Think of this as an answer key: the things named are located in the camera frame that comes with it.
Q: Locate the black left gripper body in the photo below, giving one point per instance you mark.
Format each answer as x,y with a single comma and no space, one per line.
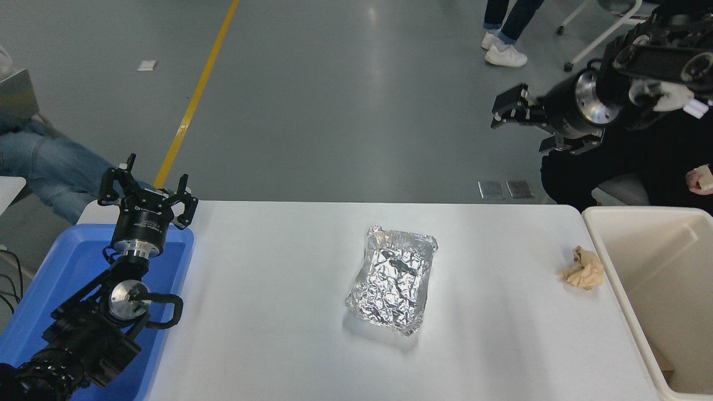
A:
142,225

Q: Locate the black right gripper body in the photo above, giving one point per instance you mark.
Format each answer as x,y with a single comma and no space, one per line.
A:
562,111

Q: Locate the small beige object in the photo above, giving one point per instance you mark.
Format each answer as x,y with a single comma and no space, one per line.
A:
706,177

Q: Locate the person's hand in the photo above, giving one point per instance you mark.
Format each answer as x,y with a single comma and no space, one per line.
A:
693,181

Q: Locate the person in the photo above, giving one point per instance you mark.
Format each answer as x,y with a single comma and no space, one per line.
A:
504,53
640,159
50,167

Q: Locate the silver floor plate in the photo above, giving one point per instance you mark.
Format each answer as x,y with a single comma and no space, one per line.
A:
491,189
519,188

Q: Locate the white wheeled chair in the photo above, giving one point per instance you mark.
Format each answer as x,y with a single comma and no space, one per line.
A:
590,42

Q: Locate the blue plastic tray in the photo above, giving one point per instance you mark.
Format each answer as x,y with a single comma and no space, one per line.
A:
61,267

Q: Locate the small white table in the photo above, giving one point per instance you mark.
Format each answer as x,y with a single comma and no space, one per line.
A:
10,195

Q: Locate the crumpled tan paper ball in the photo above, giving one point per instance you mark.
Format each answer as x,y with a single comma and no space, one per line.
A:
585,273

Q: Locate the white name badge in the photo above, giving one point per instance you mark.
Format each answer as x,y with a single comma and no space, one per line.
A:
697,108

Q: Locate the grey laptop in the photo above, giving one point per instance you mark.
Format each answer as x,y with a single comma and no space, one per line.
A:
16,100

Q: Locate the large pale plastic bin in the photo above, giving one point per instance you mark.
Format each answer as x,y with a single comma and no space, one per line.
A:
668,306

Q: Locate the crinkled foil tray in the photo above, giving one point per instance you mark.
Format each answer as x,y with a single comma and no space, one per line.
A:
392,278

